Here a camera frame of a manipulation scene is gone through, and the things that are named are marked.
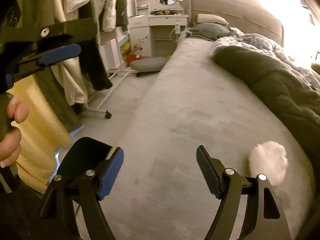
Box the white tissue ball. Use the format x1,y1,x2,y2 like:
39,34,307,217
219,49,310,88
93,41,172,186
248,141,289,186

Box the black trash bin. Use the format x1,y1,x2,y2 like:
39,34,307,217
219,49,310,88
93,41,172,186
57,137,112,178

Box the person's left hand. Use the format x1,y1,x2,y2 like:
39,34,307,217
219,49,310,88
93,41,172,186
1,96,29,168

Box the hanging clothes on rack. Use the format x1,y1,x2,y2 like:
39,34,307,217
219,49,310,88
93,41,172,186
15,0,130,107

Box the yellow garment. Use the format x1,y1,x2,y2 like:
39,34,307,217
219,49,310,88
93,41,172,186
9,76,72,193

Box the white clothes rack base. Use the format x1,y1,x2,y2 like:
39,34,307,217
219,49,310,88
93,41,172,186
83,69,134,120

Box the grey cushioned stool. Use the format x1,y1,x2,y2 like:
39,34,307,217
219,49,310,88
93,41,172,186
131,57,169,77

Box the white vanity desk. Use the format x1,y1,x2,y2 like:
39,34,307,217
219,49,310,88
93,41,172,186
129,0,189,57

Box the dark grey fluffy blanket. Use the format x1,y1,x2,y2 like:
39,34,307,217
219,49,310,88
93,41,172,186
211,45,320,170

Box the beige pillow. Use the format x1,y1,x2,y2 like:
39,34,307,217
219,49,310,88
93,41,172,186
197,14,229,26

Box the grey patterned duvet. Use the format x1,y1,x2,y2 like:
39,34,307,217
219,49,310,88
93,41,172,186
212,27,319,91

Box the grey upholstered bed headboard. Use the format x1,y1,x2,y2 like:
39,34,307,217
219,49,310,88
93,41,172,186
181,0,284,46

